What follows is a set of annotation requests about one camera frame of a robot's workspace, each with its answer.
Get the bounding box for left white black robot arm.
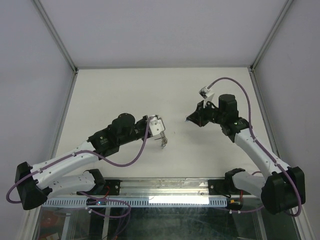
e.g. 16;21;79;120
6;113;164;210

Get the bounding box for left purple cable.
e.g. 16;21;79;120
5;116;156;226

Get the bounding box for purple cable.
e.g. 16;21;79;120
5;116;156;226
207;77;302;217

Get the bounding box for grey slotted cable duct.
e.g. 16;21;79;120
42;196;227;208

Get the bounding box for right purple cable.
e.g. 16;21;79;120
207;77;302;217

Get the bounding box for left aluminium frame post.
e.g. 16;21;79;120
31;0;79;74

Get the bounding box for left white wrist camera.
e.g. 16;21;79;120
149;115;166;137

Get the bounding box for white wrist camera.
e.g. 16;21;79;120
199;86;215;108
149;115;166;137

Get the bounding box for right aluminium frame post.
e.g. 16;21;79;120
249;0;295;73

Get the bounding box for aluminium mounting rail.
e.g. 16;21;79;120
30;176;298;200

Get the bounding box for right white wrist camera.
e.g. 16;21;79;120
199;86;215;108

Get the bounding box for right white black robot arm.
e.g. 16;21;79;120
186;94;306;215

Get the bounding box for metal keyring holder with rings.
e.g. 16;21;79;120
154;130;168;149

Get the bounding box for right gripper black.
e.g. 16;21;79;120
186;99;225;127

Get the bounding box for aluminium frame post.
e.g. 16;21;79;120
249;0;295;73
31;0;79;74

